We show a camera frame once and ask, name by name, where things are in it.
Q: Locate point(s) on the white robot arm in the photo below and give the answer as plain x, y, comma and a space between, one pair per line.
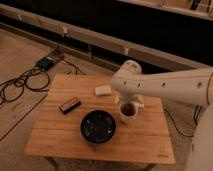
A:
189, 86

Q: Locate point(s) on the dark red pepper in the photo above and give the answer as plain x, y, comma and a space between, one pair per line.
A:
128, 110

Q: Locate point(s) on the wooden table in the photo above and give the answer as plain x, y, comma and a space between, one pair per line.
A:
145, 140

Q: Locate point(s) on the beige sponge block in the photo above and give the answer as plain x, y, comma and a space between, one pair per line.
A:
103, 90

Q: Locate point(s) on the brown black eraser block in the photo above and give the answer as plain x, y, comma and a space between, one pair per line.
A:
69, 105

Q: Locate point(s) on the black bowl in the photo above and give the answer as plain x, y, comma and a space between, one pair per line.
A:
98, 126

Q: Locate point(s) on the long wooden beam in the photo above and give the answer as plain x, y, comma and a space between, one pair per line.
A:
132, 50

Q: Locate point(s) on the white ceramic cup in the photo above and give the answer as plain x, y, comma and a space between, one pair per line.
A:
125, 119

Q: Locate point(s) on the black power adapter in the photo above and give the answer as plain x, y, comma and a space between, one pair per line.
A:
45, 63

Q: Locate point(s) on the white patterned small box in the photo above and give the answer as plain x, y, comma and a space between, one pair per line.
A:
140, 101

